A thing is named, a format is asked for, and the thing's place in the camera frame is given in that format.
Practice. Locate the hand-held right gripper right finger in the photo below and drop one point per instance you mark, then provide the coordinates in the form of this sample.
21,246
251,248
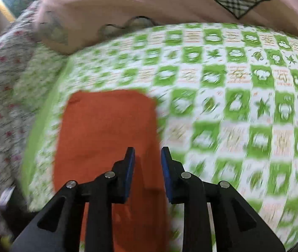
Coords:
167,176

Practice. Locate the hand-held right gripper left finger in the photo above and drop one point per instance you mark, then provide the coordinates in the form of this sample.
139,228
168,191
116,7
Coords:
129,173

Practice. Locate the orange knit sweater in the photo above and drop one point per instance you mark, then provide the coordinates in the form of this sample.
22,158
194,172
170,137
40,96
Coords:
106,126

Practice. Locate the green checkered bed sheet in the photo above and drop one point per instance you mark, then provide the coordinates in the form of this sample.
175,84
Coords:
217,84

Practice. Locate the green checkered pillow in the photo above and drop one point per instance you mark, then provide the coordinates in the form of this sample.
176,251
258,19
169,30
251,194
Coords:
35,84

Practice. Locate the pink duvet with plaid hearts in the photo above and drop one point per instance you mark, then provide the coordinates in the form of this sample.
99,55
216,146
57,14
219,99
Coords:
138,0

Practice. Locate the yellow bar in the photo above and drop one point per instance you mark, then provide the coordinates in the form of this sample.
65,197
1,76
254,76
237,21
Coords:
4,10

